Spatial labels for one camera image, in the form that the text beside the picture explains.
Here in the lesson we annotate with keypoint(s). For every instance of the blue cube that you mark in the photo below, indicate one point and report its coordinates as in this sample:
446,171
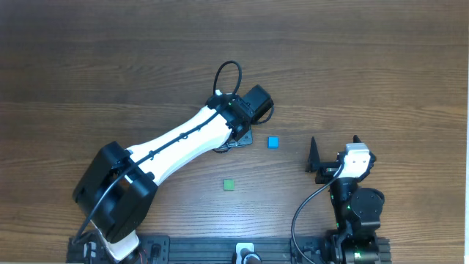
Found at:
273,142

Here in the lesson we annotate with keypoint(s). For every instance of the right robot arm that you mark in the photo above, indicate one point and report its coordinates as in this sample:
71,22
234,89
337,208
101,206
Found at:
362,209

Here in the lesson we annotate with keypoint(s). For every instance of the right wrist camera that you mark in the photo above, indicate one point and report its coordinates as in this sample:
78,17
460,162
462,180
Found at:
355,159

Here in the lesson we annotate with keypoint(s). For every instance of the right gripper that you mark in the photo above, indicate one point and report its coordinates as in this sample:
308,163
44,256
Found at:
324,172

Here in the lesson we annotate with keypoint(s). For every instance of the green cube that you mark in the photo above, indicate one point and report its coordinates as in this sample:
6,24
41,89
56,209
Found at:
229,185

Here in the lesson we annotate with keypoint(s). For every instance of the mounting rail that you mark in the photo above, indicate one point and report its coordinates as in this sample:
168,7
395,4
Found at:
205,251

